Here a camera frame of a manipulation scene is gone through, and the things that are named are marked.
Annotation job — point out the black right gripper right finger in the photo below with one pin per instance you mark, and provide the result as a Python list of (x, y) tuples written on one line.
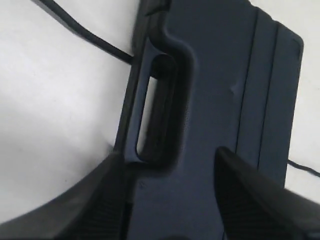
[(253, 207)]

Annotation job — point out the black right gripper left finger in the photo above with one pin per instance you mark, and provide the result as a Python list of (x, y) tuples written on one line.
[(90, 210)]

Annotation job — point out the black plastic carrying case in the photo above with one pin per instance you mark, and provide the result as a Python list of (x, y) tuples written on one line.
[(205, 74)]

